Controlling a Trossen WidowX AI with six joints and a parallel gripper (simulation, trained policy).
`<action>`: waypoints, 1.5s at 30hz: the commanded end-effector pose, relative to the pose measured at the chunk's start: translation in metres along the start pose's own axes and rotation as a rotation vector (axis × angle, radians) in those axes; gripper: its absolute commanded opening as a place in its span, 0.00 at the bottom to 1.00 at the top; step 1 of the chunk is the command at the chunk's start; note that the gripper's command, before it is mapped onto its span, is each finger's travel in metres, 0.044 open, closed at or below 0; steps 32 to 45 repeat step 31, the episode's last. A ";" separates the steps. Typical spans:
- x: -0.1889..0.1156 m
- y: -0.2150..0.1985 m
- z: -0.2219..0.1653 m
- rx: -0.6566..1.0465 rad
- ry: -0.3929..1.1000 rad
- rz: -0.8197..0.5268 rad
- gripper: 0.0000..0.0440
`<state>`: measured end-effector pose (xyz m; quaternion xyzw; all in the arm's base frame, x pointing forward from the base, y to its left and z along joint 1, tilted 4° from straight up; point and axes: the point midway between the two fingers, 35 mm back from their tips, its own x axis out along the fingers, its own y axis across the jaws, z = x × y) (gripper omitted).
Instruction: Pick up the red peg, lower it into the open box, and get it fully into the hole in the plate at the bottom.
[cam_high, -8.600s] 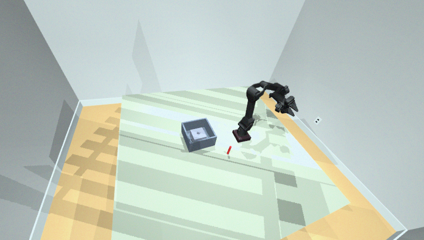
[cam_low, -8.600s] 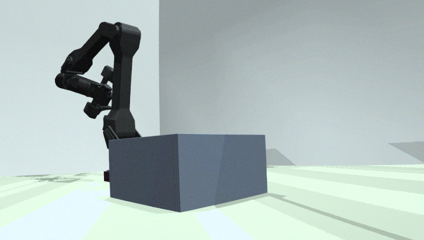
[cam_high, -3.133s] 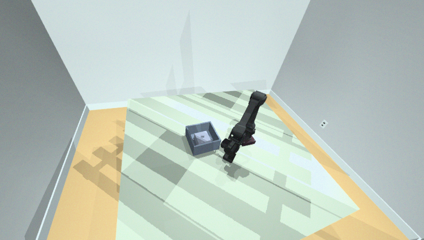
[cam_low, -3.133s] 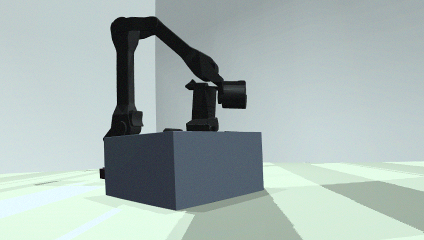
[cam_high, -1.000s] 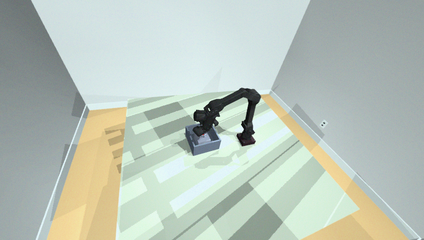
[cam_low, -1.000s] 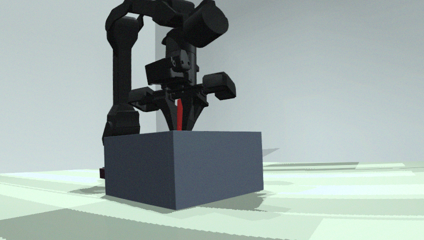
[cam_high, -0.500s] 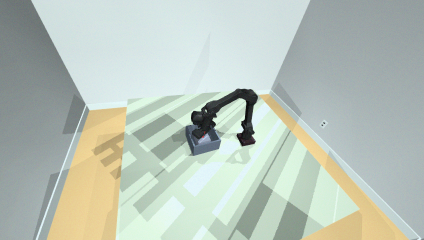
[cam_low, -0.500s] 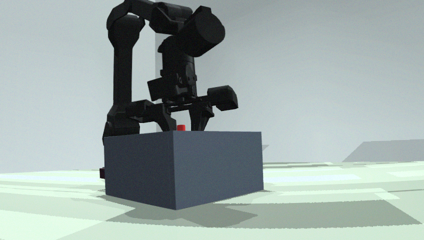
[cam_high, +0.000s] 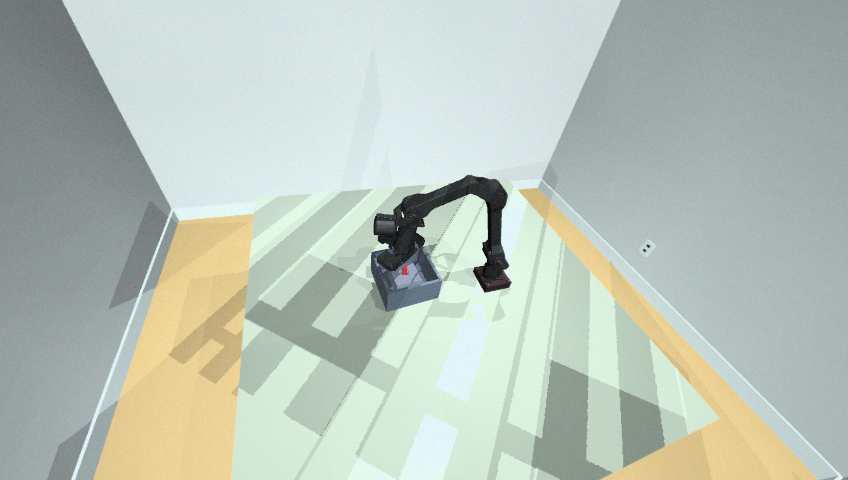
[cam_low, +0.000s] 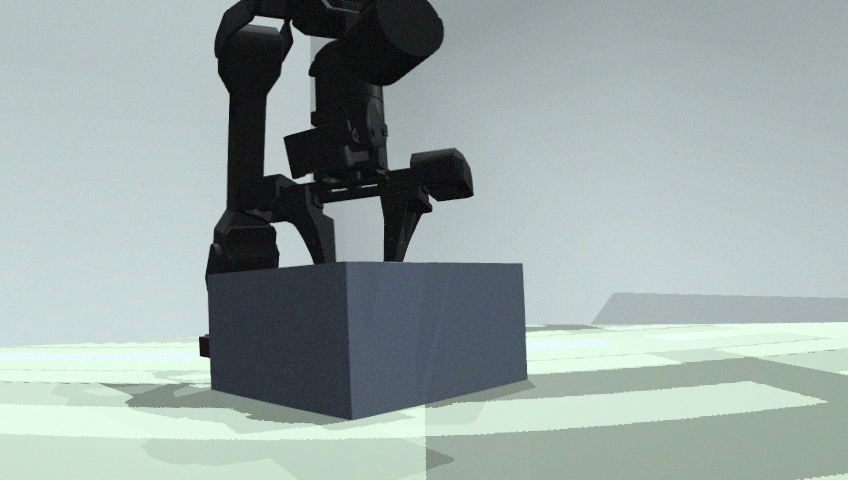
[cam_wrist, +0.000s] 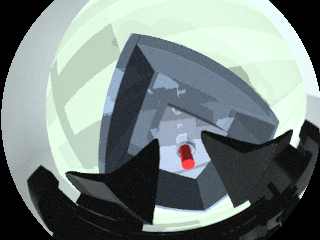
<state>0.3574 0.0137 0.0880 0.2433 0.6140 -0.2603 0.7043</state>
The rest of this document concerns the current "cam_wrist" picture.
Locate red peg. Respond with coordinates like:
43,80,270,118
180,144,195,169

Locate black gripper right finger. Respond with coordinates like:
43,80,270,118
200,128,293,208

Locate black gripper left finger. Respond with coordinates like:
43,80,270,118
65,139,160,225

